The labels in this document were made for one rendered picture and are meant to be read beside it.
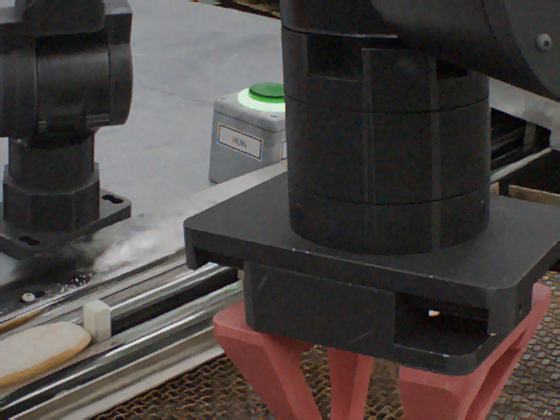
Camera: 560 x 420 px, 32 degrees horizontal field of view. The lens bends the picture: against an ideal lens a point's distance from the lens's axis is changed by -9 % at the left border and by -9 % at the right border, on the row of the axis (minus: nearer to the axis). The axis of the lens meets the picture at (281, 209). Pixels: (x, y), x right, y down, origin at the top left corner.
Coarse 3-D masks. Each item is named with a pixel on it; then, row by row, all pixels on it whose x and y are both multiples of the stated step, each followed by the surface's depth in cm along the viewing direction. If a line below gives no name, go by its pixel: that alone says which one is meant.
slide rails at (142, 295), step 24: (504, 144) 99; (528, 144) 99; (216, 264) 71; (144, 288) 67; (168, 288) 68; (240, 288) 69; (72, 312) 64; (120, 312) 64; (168, 312) 65; (120, 336) 62; (72, 360) 59; (24, 384) 56
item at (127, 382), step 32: (512, 192) 75; (544, 192) 73; (160, 352) 52; (192, 352) 54; (224, 352) 54; (320, 352) 54; (544, 352) 51; (96, 384) 49; (128, 384) 50; (160, 384) 51; (192, 384) 51; (320, 384) 50; (512, 384) 48; (32, 416) 46; (64, 416) 47; (192, 416) 48; (256, 416) 47; (544, 416) 45
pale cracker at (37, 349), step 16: (16, 336) 58; (32, 336) 59; (48, 336) 59; (64, 336) 59; (80, 336) 60; (0, 352) 57; (16, 352) 57; (32, 352) 57; (48, 352) 58; (64, 352) 58; (80, 352) 59; (0, 368) 55; (16, 368) 56; (32, 368) 56; (48, 368) 57; (0, 384) 55
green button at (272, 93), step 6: (258, 84) 89; (264, 84) 89; (270, 84) 89; (276, 84) 89; (282, 84) 89; (252, 90) 87; (258, 90) 87; (264, 90) 88; (270, 90) 88; (276, 90) 88; (282, 90) 88; (252, 96) 87; (258, 96) 87; (264, 96) 87; (270, 96) 86; (276, 96) 86; (282, 96) 87; (264, 102) 87; (270, 102) 86; (276, 102) 86; (282, 102) 87
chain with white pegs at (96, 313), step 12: (528, 132) 101; (240, 276) 72; (216, 288) 70; (96, 300) 61; (192, 300) 69; (84, 312) 61; (96, 312) 60; (108, 312) 61; (84, 324) 61; (96, 324) 61; (108, 324) 61; (132, 324) 65; (96, 336) 61; (108, 336) 62
